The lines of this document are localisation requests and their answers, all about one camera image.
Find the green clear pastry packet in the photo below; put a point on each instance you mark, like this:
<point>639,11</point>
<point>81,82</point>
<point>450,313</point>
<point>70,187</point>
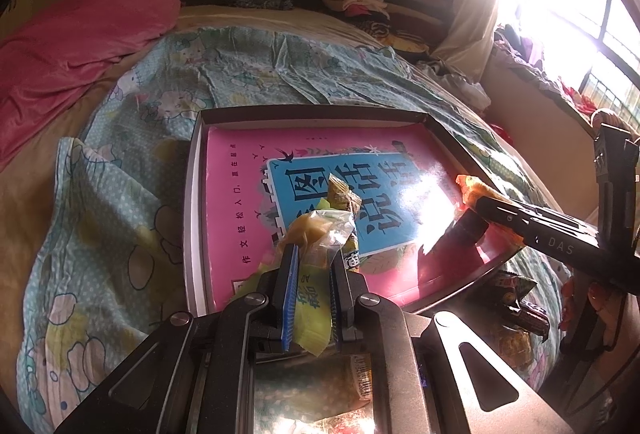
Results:
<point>312,299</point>

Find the dark shallow cardboard tray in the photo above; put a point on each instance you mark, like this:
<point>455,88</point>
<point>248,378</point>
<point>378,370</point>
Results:
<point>197,214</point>

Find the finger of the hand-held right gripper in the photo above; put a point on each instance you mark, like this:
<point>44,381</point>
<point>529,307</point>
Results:
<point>502,214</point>
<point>470,230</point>

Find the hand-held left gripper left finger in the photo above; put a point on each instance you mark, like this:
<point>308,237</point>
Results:
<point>291,299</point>

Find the pink pillow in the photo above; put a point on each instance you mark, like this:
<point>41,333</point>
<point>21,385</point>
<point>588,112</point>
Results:
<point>75,49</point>

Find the orange yellow snack packet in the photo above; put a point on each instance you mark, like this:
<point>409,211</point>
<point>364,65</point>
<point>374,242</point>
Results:
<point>472,189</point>

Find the barred window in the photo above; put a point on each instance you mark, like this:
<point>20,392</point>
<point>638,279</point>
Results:
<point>615,39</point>

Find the teal cartoon printed blanket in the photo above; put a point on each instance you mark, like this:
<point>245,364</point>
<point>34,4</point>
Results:
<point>100,264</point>

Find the dark green pea packet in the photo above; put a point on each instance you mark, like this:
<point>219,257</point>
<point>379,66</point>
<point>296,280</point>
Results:
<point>515,286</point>

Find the person's right hand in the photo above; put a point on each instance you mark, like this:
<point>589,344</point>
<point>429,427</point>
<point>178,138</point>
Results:
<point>607,306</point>

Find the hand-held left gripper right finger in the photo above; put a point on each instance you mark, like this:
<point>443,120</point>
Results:
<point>337,304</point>

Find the clear packet of golden crisps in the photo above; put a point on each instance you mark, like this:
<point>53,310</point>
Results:
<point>512,346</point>

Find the white pink clothes heap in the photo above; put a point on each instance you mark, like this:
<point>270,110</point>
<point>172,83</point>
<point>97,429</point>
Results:
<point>465,84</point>

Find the pink blue book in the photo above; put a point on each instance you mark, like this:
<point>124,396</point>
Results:
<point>240,194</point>

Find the cream curtain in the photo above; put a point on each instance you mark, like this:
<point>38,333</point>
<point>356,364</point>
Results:
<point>470,29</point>

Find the heap of clothes on sill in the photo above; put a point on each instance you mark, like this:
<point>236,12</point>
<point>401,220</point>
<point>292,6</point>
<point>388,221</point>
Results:
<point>525,49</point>

